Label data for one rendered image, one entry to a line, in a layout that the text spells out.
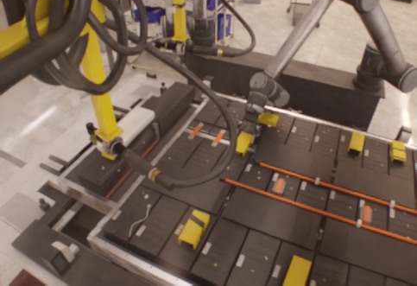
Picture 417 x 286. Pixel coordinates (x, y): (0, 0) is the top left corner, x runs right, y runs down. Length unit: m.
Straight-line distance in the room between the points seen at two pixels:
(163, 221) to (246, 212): 0.36
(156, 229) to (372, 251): 0.91
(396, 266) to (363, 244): 0.15
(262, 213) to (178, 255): 0.40
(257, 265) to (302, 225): 0.28
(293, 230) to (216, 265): 0.36
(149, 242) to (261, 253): 0.45
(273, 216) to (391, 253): 0.52
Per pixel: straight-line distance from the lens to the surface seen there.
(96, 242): 1.38
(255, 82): 1.73
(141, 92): 2.46
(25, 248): 1.64
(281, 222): 1.36
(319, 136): 1.83
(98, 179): 1.43
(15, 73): 0.40
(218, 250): 1.27
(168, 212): 1.38
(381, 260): 1.41
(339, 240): 1.39
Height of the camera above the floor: 2.12
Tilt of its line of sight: 39 degrees down
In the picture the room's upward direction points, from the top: straight up
